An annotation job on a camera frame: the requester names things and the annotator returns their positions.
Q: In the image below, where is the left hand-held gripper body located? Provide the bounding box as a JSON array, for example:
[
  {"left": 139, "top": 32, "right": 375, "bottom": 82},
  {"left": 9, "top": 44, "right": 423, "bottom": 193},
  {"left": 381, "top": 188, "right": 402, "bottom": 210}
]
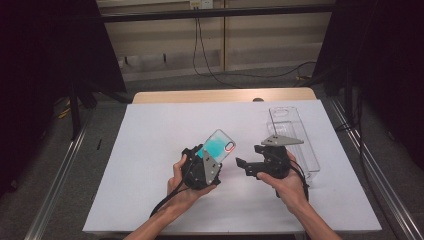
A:
[{"left": 180, "top": 143, "right": 224, "bottom": 191}]

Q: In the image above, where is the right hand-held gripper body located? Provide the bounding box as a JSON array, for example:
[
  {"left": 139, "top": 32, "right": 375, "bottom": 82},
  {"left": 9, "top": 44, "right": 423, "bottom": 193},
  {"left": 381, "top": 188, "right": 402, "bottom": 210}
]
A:
[{"left": 253, "top": 134, "right": 305, "bottom": 179}]

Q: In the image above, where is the clear blue phone case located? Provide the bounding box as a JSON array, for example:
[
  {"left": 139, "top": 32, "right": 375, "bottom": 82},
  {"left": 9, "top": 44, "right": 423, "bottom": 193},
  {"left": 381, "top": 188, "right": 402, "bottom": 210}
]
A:
[{"left": 196, "top": 129, "right": 237, "bottom": 164}]

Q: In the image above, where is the clear plastic storage bin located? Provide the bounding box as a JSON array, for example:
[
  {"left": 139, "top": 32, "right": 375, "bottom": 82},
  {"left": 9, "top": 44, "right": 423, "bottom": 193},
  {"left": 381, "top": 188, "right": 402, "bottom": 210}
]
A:
[{"left": 266, "top": 106, "right": 322, "bottom": 183}]

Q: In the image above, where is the person's left hand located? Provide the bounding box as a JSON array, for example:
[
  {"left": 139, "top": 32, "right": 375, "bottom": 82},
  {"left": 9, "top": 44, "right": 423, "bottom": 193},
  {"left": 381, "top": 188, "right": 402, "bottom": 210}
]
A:
[{"left": 166, "top": 153, "right": 218, "bottom": 209}]

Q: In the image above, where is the person's right hand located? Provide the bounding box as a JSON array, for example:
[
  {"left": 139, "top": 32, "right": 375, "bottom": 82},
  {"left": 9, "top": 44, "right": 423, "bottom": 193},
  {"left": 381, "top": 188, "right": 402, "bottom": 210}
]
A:
[{"left": 256, "top": 151, "right": 309, "bottom": 214}]

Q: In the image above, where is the white table mat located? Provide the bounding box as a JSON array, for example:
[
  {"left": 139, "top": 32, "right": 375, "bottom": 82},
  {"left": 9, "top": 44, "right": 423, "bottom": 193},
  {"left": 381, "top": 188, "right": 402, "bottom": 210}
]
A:
[{"left": 82, "top": 99, "right": 383, "bottom": 234}]

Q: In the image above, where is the wooden table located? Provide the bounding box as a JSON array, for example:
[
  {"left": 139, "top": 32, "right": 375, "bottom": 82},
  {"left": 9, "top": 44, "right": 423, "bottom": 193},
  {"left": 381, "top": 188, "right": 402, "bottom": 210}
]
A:
[{"left": 132, "top": 87, "right": 317, "bottom": 104}]

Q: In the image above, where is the black metal stand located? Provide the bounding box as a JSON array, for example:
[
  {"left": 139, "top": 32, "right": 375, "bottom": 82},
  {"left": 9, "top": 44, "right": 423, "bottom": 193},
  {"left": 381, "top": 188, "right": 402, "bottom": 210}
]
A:
[{"left": 68, "top": 79, "right": 83, "bottom": 141}]

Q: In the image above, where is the black curtain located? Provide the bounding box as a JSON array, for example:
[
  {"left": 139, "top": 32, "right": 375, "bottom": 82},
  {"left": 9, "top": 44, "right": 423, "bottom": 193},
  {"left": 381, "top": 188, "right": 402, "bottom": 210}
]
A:
[
  {"left": 313, "top": 0, "right": 424, "bottom": 171},
  {"left": 0, "top": 0, "right": 128, "bottom": 194}
]

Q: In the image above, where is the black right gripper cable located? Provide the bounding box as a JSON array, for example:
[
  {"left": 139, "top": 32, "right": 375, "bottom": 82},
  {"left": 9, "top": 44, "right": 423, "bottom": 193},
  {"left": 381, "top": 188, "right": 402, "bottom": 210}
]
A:
[{"left": 289, "top": 159, "right": 310, "bottom": 201}]

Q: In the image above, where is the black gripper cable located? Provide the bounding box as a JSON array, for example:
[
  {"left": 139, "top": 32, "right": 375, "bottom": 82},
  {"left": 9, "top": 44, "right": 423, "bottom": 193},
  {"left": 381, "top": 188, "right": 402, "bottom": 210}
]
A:
[
  {"left": 149, "top": 159, "right": 194, "bottom": 218},
  {"left": 289, "top": 159, "right": 310, "bottom": 201}
]

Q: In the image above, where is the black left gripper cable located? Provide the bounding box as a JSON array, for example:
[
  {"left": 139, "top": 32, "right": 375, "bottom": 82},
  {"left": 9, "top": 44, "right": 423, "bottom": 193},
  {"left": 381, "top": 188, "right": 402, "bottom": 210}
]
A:
[{"left": 149, "top": 159, "right": 194, "bottom": 218}]

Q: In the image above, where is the black floor cable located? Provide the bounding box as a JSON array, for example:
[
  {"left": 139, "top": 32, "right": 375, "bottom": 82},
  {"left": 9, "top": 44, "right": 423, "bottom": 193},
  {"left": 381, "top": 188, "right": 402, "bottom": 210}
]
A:
[{"left": 229, "top": 60, "right": 318, "bottom": 79}]

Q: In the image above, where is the black power cable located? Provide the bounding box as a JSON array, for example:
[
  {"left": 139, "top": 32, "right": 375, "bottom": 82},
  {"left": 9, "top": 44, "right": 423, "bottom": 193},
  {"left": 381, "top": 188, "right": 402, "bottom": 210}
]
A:
[{"left": 192, "top": 8, "right": 241, "bottom": 89}]

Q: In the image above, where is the metal floor rail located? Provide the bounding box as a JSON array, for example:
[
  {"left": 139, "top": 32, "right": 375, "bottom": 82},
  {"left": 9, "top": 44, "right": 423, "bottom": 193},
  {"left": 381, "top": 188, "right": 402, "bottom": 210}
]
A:
[
  {"left": 24, "top": 109, "right": 93, "bottom": 240},
  {"left": 329, "top": 96, "right": 424, "bottom": 240}
]

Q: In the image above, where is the white wall outlet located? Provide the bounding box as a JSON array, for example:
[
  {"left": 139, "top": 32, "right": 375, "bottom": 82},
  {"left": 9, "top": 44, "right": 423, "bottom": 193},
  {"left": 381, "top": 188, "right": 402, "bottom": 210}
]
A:
[{"left": 189, "top": 0, "right": 214, "bottom": 10}]

